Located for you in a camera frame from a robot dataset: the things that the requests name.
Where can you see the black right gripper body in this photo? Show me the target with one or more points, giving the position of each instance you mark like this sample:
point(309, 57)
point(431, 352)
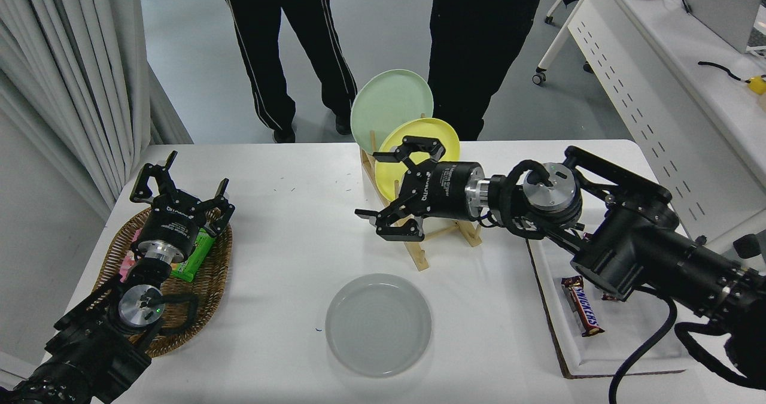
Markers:
point(446, 190)

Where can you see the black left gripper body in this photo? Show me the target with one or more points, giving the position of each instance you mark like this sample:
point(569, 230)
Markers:
point(170, 224)

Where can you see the grey plate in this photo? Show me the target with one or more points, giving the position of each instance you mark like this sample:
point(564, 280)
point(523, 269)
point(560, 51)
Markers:
point(377, 326)

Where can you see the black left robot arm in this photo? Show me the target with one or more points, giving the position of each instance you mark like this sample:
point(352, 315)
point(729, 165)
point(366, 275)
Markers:
point(90, 350)

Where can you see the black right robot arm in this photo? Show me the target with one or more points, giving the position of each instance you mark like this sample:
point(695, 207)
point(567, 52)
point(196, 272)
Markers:
point(646, 248)

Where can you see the wooden plate rack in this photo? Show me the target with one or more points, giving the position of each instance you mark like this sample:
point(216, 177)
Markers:
point(419, 259)

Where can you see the yellow plate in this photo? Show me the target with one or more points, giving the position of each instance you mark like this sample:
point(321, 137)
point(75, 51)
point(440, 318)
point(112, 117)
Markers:
point(388, 176)

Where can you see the pale green plate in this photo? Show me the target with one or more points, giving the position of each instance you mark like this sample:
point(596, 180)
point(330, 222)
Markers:
point(389, 105)

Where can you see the green snack bar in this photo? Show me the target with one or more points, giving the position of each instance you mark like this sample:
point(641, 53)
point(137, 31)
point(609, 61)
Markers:
point(194, 263)

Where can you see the pink snack packet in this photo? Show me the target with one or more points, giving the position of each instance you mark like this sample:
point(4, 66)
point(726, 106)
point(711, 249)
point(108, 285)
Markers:
point(127, 266)

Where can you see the brown wicker basket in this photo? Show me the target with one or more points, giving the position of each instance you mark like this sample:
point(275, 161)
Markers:
point(209, 284)

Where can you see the person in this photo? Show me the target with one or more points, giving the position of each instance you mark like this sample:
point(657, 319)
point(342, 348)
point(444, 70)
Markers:
point(269, 33)
point(479, 45)

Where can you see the white pleated curtain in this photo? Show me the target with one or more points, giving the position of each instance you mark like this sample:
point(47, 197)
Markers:
point(66, 63)

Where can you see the white foam tray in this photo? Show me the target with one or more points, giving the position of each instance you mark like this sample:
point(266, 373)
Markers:
point(574, 356)

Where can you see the white perforated desk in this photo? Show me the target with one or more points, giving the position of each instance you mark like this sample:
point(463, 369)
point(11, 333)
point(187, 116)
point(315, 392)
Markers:
point(658, 45)

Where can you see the grey laptop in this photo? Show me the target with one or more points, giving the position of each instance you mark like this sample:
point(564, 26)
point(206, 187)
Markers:
point(718, 3)

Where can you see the yellow round object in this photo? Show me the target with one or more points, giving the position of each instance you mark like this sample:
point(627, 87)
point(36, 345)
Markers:
point(757, 85)

